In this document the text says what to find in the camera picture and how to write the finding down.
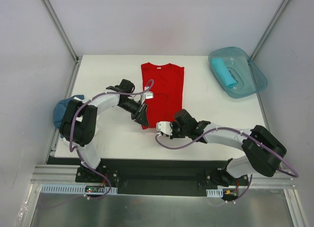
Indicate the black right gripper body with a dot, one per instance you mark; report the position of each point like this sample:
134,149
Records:
173,130

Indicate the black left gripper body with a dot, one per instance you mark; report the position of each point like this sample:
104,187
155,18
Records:
137,111

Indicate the red t shirt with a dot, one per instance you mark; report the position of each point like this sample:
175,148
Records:
167,90

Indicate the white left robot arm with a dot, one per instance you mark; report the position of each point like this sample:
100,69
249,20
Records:
121,95

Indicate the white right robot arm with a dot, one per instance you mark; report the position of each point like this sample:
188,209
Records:
258,144

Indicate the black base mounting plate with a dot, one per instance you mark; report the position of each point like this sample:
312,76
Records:
150,177

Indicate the white t shirt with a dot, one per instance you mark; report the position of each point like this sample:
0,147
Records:
96,128

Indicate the rolled teal t shirt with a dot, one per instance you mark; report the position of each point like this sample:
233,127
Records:
224,75

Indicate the blue t shirt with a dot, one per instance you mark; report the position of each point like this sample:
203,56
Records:
59,111

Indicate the teal translucent plastic bin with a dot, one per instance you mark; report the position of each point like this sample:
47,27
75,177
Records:
249,77

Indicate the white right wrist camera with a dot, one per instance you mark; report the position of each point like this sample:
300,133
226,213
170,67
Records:
165,128

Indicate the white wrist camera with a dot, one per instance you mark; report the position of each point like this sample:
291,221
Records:
147,95
165,128

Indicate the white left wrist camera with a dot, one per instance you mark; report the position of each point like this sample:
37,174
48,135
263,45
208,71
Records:
147,95

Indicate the right slotted cable duct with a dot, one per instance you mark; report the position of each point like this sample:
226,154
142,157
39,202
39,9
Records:
215,193

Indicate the slotted cable duct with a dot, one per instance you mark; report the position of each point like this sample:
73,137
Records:
77,189
215,193

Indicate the aluminium rail profile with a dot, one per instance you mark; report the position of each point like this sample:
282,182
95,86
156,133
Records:
54,174

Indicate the left slotted cable duct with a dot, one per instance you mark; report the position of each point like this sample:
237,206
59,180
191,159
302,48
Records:
77,189

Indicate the left corner aluminium post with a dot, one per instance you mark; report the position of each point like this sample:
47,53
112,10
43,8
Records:
59,27

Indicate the corner aluminium post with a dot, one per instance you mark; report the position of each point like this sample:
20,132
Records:
59,27
270,27

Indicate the right corner aluminium post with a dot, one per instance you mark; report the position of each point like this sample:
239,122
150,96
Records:
270,27

